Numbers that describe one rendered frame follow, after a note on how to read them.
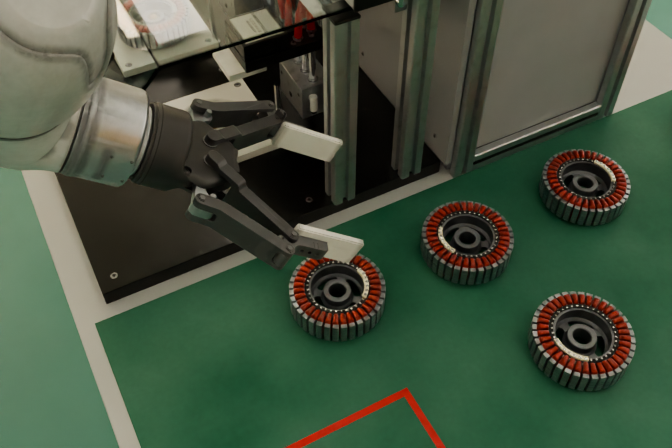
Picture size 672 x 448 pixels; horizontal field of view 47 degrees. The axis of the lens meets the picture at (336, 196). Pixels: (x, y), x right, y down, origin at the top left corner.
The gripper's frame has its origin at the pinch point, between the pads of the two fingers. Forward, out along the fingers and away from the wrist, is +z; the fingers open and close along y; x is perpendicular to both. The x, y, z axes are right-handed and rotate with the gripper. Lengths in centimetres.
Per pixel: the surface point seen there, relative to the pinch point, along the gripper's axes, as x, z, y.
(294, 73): -11.1, 5.1, -34.6
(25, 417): -113, -7, -31
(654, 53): 11, 60, -41
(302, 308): -16.0, 4.4, 2.1
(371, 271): -11.6, 11.7, -1.8
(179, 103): -23.0, -7.3, -35.3
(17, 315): -115, -11, -57
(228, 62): -10.6, -5.4, -31.1
